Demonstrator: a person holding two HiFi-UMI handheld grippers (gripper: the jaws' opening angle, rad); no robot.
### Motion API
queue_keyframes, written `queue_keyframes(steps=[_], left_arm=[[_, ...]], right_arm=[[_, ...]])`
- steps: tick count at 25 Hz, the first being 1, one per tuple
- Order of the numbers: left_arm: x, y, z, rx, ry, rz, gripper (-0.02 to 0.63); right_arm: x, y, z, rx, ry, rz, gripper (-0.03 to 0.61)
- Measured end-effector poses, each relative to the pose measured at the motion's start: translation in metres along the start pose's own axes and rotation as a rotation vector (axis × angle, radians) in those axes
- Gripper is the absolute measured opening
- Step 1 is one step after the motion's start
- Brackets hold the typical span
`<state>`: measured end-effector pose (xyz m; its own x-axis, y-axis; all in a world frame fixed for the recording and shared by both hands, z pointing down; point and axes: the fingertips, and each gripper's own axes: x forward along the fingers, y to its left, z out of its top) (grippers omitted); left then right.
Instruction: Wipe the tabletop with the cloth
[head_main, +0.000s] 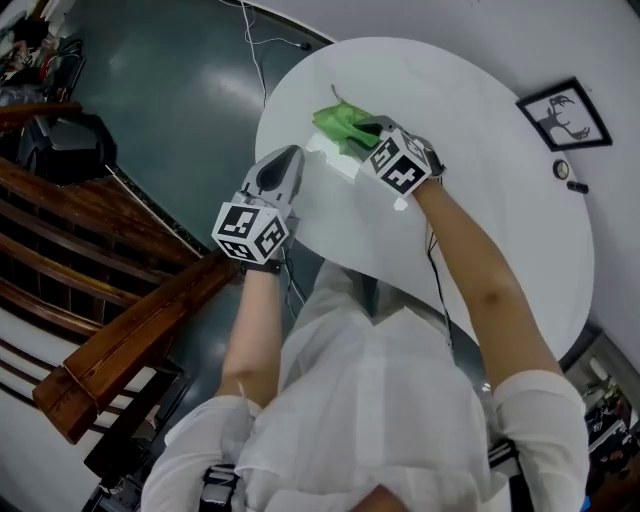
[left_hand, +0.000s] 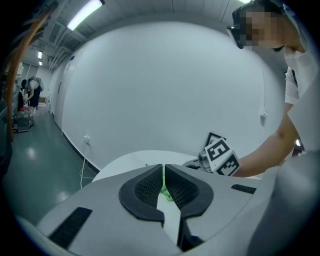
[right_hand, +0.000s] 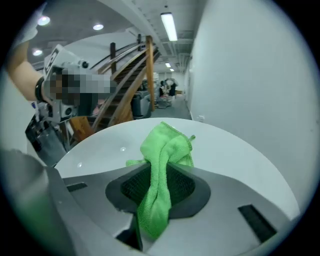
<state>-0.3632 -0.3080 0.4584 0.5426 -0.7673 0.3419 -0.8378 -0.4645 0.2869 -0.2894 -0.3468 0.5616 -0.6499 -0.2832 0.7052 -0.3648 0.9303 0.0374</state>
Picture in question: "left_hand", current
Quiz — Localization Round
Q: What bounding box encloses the grey floor cart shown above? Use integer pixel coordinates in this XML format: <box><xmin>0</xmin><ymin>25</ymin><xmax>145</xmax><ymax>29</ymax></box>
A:
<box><xmin>14</xmin><ymin>109</ymin><xmax>36</xmax><ymax>134</ymax></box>

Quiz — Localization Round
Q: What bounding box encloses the white cable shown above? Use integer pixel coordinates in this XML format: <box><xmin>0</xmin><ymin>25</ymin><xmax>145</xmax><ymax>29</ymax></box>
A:
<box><xmin>79</xmin><ymin>142</ymin><xmax>94</xmax><ymax>189</ymax></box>

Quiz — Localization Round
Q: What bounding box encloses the person's head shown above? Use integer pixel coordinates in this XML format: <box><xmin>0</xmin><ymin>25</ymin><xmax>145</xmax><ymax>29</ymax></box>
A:
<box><xmin>246</xmin><ymin>3</ymin><xmax>306</xmax><ymax>54</ymax></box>

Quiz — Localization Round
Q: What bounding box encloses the green cloth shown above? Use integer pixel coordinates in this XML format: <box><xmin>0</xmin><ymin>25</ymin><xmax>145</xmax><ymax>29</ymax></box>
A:
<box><xmin>159</xmin><ymin>166</ymin><xmax>174</xmax><ymax>202</ymax></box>

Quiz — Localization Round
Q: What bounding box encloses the black head-worn camera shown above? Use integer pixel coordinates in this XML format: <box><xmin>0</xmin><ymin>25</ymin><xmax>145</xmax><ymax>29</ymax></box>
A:
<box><xmin>226</xmin><ymin>6</ymin><xmax>248</xmax><ymax>50</ymax></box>

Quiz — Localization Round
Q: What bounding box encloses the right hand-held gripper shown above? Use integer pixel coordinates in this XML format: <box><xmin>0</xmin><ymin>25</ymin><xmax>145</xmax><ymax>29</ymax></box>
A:
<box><xmin>182</xmin><ymin>132</ymin><xmax>241</xmax><ymax>177</ymax></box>

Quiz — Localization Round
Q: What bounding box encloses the person's white shirt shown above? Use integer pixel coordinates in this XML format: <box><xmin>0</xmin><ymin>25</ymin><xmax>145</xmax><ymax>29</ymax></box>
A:
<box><xmin>284</xmin><ymin>47</ymin><xmax>320</xmax><ymax>152</ymax></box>

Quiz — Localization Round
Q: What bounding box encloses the white wall conduit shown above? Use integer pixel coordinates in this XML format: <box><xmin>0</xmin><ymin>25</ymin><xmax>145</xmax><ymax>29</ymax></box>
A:
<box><xmin>259</xmin><ymin>61</ymin><xmax>267</xmax><ymax>116</ymax></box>

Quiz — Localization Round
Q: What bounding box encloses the white round table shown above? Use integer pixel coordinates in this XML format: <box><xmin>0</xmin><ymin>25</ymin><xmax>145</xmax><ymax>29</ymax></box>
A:
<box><xmin>91</xmin><ymin>149</ymin><xmax>263</xmax><ymax>241</ymax></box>

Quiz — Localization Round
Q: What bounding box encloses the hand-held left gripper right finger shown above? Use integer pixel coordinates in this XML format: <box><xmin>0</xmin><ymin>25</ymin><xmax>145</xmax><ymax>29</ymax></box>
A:
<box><xmin>164</xmin><ymin>163</ymin><xmax>261</xmax><ymax>252</ymax></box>

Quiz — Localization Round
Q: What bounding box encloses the long ceiling light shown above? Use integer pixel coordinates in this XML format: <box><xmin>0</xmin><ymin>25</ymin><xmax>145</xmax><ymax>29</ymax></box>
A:
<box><xmin>66</xmin><ymin>0</ymin><xmax>106</xmax><ymax>32</ymax></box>

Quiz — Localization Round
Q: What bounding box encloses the person's right forearm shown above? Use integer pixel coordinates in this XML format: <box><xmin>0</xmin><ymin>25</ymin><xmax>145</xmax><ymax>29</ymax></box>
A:
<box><xmin>232</xmin><ymin>102</ymin><xmax>300</xmax><ymax>179</ymax></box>

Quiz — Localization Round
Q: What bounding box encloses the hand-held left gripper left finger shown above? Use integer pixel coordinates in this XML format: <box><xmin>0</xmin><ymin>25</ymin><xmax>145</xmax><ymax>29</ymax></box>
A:
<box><xmin>37</xmin><ymin>163</ymin><xmax>185</xmax><ymax>256</ymax></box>

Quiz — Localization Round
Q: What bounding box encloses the white door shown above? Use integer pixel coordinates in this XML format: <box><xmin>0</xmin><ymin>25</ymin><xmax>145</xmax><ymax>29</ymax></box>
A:
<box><xmin>49</xmin><ymin>54</ymin><xmax>76</xmax><ymax>131</ymax></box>

